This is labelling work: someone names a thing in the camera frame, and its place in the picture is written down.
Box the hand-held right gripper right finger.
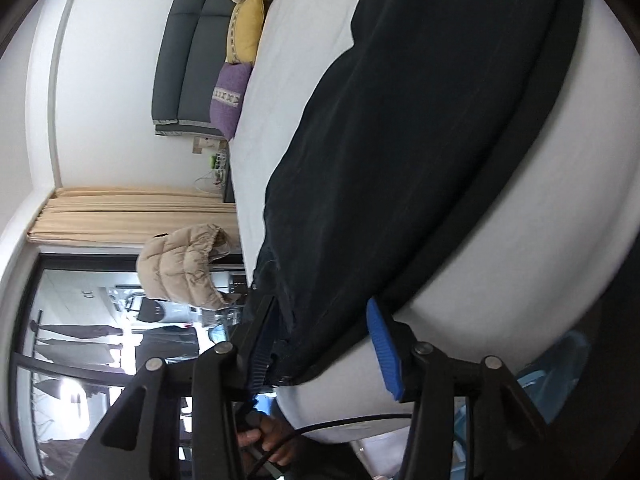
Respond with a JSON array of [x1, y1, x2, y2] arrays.
[[366, 298, 552, 480]]

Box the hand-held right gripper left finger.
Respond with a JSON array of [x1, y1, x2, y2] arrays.
[[87, 295, 281, 480]]

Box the dark navy pants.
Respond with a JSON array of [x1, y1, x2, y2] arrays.
[[251, 0, 587, 387]]

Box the person's left hand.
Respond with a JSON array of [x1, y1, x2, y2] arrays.
[[236, 412, 297, 467]]

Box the beige puffer jacket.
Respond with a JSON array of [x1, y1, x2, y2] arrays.
[[136, 224, 241, 311]]

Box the light blue plastic stool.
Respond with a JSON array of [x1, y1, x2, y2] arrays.
[[452, 330, 592, 461]]

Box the white bed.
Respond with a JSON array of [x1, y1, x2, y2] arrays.
[[227, 0, 640, 447]]

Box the hanging dark clothes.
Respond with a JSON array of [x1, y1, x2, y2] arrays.
[[29, 320, 126, 373]]

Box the beige curtain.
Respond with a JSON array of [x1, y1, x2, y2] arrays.
[[27, 187, 240, 246]]

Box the glass balcony door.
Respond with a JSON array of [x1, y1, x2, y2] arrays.
[[10, 252, 248, 480]]

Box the purple pillow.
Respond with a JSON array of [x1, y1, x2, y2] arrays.
[[209, 62, 253, 141]]

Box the grey padded headboard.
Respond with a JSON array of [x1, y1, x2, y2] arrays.
[[151, 0, 236, 138]]

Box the yellow pillow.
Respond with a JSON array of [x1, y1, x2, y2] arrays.
[[225, 0, 266, 65]]

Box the black cable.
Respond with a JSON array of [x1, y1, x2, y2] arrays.
[[247, 412, 416, 480]]

